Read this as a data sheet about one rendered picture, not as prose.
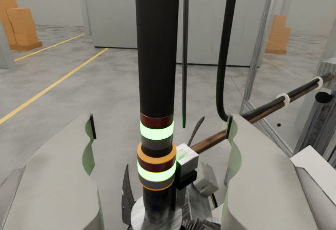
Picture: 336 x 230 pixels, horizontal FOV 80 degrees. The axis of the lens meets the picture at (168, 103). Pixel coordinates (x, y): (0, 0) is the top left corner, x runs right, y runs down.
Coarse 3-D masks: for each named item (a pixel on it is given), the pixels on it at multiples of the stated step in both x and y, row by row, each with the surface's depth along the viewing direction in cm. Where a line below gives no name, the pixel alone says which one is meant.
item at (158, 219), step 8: (144, 192) 24; (152, 192) 23; (160, 192) 23; (168, 192) 24; (144, 200) 25; (152, 200) 24; (160, 200) 24; (168, 200) 25; (152, 208) 24; (160, 208) 24; (168, 208) 27; (152, 216) 25; (160, 216) 26
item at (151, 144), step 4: (172, 136) 21; (144, 140) 20; (148, 140) 20; (152, 140) 20; (160, 140) 20; (164, 140) 20; (168, 140) 20; (172, 140) 21; (144, 144) 20; (148, 144) 20; (152, 144) 20; (156, 144) 20; (160, 144) 20; (164, 144) 20; (168, 144) 20; (148, 148) 20; (152, 148) 20; (156, 148) 20; (160, 148) 20; (164, 148) 20
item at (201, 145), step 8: (328, 80) 52; (312, 88) 47; (296, 96) 42; (280, 104) 39; (264, 112) 36; (272, 112) 37; (248, 120) 33; (256, 120) 34; (216, 136) 29; (224, 136) 30; (200, 144) 27; (208, 144) 28; (216, 144) 29; (200, 152) 27
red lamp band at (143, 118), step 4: (140, 112) 19; (140, 116) 20; (144, 116) 19; (168, 116) 19; (172, 116) 19; (140, 120) 20; (144, 120) 19; (148, 120) 19; (152, 120) 19; (156, 120) 18; (160, 120) 19; (164, 120) 19; (168, 120) 19; (172, 120) 20; (144, 124) 19; (148, 124) 19; (152, 124) 19; (156, 124) 19; (160, 124) 19; (164, 124) 19; (168, 124) 19; (156, 128) 19
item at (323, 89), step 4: (324, 88) 58; (320, 92) 58; (324, 92) 58; (328, 92) 57; (332, 92) 58; (316, 96) 59; (320, 96) 58; (324, 96) 57; (328, 96) 57; (316, 100) 59; (320, 100) 58; (324, 100) 57; (328, 100) 57
